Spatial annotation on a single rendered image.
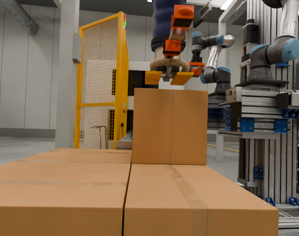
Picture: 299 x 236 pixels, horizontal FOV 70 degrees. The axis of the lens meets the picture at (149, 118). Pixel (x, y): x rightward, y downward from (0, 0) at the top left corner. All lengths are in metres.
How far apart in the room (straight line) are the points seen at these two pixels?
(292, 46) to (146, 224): 1.22
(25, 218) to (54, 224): 0.07
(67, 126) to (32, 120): 8.77
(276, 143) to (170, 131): 0.87
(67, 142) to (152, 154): 1.60
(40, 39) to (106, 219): 11.52
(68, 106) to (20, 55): 9.49
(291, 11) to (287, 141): 0.85
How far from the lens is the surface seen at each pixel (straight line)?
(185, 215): 0.60
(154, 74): 1.30
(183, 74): 1.32
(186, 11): 0.89
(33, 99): 11.38
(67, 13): 2.89
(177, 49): 1.22
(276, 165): 1.77
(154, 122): 1.14
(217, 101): 1.87
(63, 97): 2.62
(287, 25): 1.58
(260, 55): 1.53
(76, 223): 0.61
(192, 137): 1.17
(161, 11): 1.54
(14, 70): 11.91
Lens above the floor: 0.75
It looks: 2 degrees up
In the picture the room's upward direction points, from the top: 2 degrees clockwise
